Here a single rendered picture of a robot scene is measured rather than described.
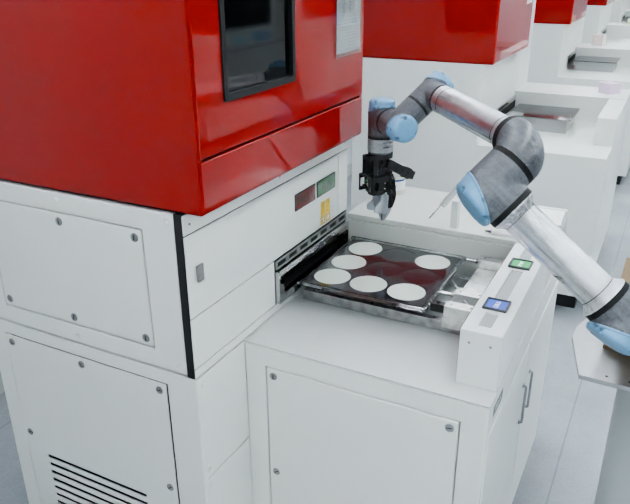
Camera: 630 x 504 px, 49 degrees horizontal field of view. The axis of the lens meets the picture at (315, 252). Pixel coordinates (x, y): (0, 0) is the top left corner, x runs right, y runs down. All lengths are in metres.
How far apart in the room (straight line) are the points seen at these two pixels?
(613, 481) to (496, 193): 0.89
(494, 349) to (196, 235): 0.69
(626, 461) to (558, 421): 1.01
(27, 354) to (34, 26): 0.88
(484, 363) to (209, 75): 0.84
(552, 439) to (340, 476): 1.24
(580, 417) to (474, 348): 1.52
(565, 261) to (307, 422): 0.74
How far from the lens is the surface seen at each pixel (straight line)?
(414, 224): 2.12
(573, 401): 3.14
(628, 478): 2.05
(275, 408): 1.83
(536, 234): 1.60
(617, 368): 1.79
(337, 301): 1.91
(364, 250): 2.08
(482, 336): 1.55
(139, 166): 1.50
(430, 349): 1.74
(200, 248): 1.53
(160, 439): 1.83
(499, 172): 1.58
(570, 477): 2.75
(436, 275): 1.94
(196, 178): 1.41
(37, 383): 2.06
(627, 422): 1.96
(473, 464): 1.67
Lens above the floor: 1.71
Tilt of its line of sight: 23 degrees down
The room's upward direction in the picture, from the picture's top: straight up
